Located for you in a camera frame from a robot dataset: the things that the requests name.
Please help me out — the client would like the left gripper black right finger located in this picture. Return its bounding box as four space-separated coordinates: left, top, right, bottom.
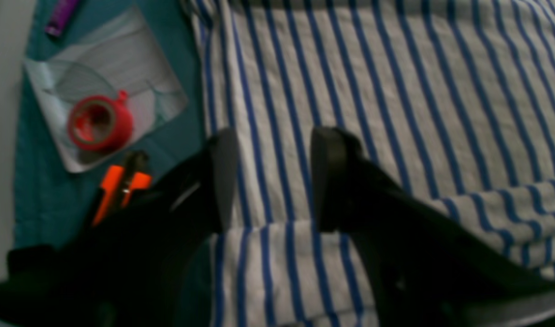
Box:
310 127 555 327

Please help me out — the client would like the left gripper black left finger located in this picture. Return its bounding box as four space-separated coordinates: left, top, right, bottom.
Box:
0 128 239 327

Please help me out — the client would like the blue white striped T-shirt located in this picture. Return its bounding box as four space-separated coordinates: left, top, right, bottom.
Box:
182 0 555 327

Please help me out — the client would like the red tape roll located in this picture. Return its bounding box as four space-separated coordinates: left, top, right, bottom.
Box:
67 90 134 153

